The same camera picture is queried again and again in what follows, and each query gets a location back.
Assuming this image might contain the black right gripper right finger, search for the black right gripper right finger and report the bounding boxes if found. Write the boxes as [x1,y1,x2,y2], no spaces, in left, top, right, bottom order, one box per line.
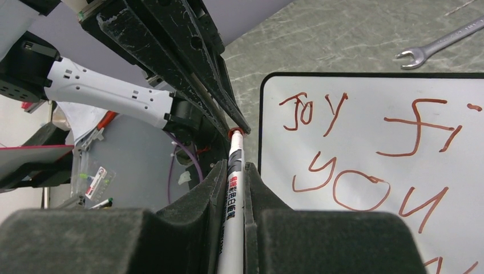
[244,163,426,273]

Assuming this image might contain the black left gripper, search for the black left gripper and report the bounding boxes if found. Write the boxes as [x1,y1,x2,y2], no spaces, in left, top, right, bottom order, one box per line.
[65,1,251,138]

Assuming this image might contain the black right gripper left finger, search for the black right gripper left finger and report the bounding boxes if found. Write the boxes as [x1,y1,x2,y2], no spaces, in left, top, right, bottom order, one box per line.
[1,160,227,273]

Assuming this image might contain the white marker pen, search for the white marker pen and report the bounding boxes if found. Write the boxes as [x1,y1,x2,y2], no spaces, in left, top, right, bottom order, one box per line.
[217,132,245,273]

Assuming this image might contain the red marker cap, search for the red marker cap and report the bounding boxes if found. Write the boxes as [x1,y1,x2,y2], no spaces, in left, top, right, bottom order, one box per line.
[228,127,245,139]

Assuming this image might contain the white framed whiteboard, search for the white framed whiteboard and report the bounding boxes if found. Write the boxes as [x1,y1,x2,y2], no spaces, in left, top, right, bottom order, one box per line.
[258,72,483,273]

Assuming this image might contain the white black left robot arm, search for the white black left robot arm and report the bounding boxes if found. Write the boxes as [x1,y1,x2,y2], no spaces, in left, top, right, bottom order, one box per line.
[1,1,251,136]

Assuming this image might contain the box of coloured markers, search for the box of coloured markers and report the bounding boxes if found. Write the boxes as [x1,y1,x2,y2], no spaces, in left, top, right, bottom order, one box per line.
[70,151,116,209]

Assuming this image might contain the silver open-end wrench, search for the silver open-end wrench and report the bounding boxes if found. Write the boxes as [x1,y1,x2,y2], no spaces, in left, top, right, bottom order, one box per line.
[395,16,483,70]

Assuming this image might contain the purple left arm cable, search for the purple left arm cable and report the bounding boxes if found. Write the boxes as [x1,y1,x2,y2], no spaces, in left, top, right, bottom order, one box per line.
[164,130,205,205]

